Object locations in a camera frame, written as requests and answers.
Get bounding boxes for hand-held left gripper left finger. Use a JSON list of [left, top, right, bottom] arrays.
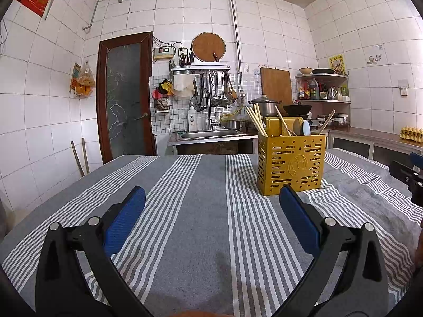
[[31, 186, 156, 317]]

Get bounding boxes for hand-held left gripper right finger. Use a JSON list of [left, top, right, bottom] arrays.
[[271, 184, 389, 317]]

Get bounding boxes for yellow perforated utensil holder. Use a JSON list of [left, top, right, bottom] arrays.
[[257, 115, 328, 196]]

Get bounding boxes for wooden chopstick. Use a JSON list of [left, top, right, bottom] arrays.
[[249, 106, 266, 137], [318, 109, 336, 135], [245, 106, 263, 137], [275, 106, 292, 137], [254, 103, 268, 134]]

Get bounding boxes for row of hanging kitchen utensils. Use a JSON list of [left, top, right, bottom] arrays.
[[190, 71, 238, 113]]

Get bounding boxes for egg carton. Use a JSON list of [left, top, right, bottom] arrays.
[[399, 125, 423, 140]]

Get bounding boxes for kitchen counter with cabinets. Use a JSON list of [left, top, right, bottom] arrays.
[[167, 127, 423, 169]]

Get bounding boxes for wooden stick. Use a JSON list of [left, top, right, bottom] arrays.
[[81, 138, 90, 175], [70, 140, 86, 177]]

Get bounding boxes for grey striped tablecloth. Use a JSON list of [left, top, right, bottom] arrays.
[[0, 148, 423, 317]]

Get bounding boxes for black wok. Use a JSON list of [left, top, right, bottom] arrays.
[[282, 102, 313, 117]]

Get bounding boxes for white soap bottle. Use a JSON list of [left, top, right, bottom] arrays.
[[187, 103, 198, 132]]

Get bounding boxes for steel pot with lid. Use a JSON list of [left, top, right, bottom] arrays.
[[251, 95, 283, 117]]

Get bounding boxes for brown door with frosted glass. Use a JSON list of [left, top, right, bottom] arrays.
[[96, 32, 157, 165]]

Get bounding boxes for steel sink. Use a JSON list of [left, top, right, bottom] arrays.
[[180, 129, 248, 139]]

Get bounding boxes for row of condiment bottles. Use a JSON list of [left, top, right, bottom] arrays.
[[297, 78, 350, 101]]

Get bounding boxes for steel faucet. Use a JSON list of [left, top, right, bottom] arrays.
[[206, 94, 219, 131]]

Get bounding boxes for red yellow hanging cloths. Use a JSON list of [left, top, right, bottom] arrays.
[[151, 79, 174, 113]]

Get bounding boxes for rectangular wooden cutting board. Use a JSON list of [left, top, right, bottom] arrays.
[[260, 67, 294, 104]]

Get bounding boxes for plastic bag with orange contents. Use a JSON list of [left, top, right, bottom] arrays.
[[75, 61, 96, 98]]

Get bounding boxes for white hanging cloth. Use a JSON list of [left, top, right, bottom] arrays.
[[173, 74, 196, 98]]

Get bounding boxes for knives in rack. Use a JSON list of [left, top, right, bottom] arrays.
[[178, 51, 195, 67]]

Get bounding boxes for round wooden board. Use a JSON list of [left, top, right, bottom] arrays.
[[192, 32, 227, 63]]

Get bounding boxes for corner wall shelf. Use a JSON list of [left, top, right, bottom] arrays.
[[295, 73, 351, 104]]

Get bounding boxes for wall sticker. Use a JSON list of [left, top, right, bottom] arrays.
[[366, 44, 384, 66]]

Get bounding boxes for yellow wall poster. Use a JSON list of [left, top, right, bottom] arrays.
[[328, 54, 347, 76]]

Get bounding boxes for yellow hose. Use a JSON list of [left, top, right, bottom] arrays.
[[220, 107, 247, 123]]

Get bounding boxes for metal wall rack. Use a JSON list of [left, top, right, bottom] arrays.
[[170, 63, 231, 75]]

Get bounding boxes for wall controller box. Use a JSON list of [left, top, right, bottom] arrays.
[[153, 47, 176, 62]]

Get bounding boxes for metal wall pipe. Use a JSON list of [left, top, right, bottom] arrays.
[[82, 0, 247, 95]]

